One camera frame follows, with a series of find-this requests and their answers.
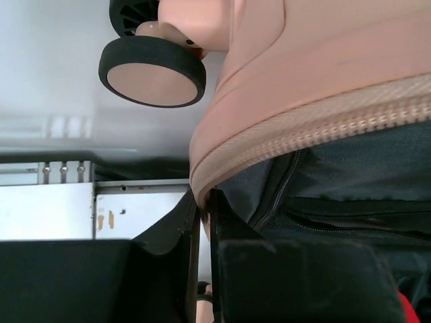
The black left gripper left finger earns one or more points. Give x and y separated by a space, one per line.
171 247

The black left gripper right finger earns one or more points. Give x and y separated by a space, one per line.
232 241

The pink hard-shell suitcase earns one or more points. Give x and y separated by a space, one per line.
318 134

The red shorts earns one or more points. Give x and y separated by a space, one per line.
410 314

